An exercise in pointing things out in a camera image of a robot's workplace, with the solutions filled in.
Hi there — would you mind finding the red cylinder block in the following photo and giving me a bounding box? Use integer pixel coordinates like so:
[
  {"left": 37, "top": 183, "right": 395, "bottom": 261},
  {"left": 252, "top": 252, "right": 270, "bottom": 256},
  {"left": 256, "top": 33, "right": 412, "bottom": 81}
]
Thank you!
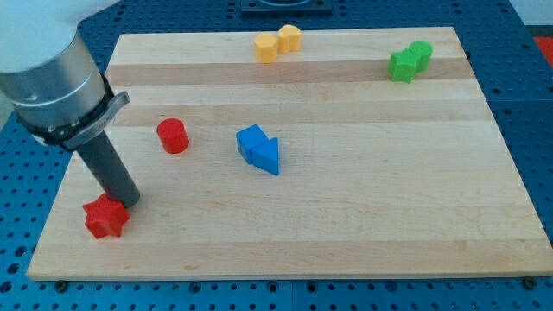
[{"left": 156, "top": 118, "right": 190, "bottom": 154}]

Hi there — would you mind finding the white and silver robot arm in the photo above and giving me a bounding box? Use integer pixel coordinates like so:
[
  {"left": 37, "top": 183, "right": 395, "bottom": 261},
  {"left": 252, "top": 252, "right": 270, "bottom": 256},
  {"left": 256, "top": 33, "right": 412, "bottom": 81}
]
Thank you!
[{"left": 1, "top": 0, "right": 130, "bottom": 150}]

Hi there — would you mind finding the green star block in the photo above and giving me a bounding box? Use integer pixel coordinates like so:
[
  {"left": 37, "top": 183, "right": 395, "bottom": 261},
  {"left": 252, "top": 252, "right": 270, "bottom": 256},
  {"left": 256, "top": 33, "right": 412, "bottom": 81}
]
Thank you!
[{"left": 388, "top": 49, "right": 418, "bottom": 83}]

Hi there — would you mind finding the red star block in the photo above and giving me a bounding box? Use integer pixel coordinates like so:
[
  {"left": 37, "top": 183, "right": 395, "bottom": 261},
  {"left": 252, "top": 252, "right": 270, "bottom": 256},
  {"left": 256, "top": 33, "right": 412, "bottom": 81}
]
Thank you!
[{"left": 83, "top": 194, "right": 130, "bottom": 238}]

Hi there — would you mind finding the blue triangle block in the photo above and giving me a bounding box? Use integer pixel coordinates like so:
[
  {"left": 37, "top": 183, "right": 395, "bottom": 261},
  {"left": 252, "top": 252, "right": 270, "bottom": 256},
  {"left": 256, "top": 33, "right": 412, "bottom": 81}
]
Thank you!
[{"left": 251, "top": 137, "right": 279, "bottom": 175}]

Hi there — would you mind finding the blue cube block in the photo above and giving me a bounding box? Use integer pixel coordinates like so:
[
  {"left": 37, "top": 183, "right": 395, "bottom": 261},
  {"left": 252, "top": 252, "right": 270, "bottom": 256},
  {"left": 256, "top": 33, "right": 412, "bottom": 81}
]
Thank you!
[{"left": 236, "top": 124, "right": 269, "bottom": 164}]

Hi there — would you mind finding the light wooden board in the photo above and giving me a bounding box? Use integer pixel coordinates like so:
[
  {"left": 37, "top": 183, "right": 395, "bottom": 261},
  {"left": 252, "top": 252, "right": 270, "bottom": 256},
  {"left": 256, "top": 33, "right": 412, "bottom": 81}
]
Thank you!
[{"left": 28, "top": 27, "right": 552, "bottom": 281}]

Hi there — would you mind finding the yellow hexagon block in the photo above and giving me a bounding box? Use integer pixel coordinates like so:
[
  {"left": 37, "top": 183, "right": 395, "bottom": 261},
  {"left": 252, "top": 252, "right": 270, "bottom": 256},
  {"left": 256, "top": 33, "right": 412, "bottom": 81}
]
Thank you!
[{"left": 254, "top": 33, "right": 278, "bottom": 64}]

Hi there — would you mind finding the yellow heart block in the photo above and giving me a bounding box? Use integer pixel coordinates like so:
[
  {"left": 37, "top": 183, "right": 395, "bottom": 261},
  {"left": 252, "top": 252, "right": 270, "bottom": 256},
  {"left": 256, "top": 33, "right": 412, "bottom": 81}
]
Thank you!
[{"left": 277, "top": 24, "right": 302, "bottom": 54}]

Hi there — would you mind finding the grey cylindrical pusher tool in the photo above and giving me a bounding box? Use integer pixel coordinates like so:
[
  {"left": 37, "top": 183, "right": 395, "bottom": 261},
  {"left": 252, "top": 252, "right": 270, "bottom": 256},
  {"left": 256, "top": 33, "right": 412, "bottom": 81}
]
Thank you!
[{"left": 77, "top": 131, "right": 140, "bottom": 208}]

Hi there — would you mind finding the green cylinder block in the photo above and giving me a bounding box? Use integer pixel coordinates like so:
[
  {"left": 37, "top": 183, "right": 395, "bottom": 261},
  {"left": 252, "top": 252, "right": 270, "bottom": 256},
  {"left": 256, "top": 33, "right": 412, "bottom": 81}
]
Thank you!
[{"left": 409, "top": 41, "right": 433, "bottom": 73}]

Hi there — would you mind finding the red object at edge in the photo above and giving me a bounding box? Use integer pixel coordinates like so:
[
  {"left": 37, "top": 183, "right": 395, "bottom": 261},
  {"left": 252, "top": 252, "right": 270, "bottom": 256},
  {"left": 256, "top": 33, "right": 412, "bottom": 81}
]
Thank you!
[{"left": 533, "top": 36, "right": 553, "bottom": 67}]

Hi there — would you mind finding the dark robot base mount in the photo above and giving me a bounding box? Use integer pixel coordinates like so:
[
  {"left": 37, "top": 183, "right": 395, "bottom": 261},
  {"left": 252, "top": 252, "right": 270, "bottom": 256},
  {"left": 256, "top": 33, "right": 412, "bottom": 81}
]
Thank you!
[{"left": 238, "top": 0, "right": 334, "bottom": 16}]

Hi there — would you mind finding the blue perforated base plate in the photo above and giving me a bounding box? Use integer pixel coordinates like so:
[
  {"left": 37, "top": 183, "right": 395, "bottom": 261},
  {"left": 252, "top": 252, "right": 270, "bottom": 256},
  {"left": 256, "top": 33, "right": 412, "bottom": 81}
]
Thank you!
[{"left": 1, "top": 0, "right": 552, "bottom": 310}]

